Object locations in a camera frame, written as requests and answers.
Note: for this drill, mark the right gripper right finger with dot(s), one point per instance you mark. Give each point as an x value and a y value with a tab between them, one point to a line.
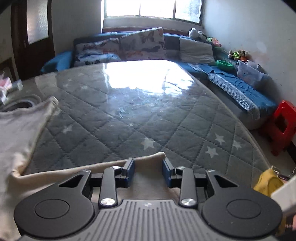
182	178

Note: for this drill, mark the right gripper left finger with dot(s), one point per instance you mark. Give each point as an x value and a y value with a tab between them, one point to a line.
113	178

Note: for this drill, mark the cream sweatshirt garment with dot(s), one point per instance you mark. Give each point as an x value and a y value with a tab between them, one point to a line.
20	130

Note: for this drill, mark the blue sofa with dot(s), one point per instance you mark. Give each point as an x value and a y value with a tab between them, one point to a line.
248	104

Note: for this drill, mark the red plastic stool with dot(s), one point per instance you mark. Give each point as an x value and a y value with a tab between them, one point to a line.
281	127

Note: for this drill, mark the round black induction cooktop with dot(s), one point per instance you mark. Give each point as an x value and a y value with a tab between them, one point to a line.
16	105

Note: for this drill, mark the green bowl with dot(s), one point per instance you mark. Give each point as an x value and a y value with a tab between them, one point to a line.
224	66

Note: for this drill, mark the grey plain pillow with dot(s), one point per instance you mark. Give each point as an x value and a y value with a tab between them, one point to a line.
192	51

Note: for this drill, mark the clear plastic storage box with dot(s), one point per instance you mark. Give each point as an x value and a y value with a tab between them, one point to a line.
252	76

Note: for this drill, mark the flat butterfly pillow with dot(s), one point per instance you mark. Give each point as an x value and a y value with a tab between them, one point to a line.
103	51

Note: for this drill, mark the small colourful plush toys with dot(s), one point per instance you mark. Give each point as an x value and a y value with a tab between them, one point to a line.
239	55

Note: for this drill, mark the upright butterfly pillow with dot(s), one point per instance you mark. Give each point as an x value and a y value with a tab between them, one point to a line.
144	45

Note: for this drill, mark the pink white tissue box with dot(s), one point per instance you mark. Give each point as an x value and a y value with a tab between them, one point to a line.
5	85

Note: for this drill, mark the black white plush toy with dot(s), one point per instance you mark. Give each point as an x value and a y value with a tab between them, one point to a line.
195	34

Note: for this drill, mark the dark wooden side cabinet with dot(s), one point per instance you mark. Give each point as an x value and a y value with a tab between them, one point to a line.
7	68

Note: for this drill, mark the dark wooden door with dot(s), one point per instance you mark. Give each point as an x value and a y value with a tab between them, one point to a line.
31	35

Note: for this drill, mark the window with green frame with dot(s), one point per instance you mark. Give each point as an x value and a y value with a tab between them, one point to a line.
188	11

